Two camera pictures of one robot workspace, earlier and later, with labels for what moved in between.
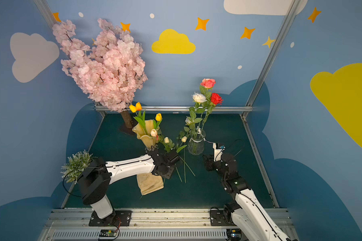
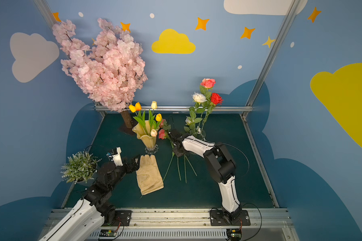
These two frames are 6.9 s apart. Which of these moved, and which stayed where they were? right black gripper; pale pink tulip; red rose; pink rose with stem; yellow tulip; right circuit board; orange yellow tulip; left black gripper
Moved: left black gripper; right black gripper
Stayed: yellow tulip; pink rose with stem; pale pink tulip; red rose; orange yellow tulip; right circuit board
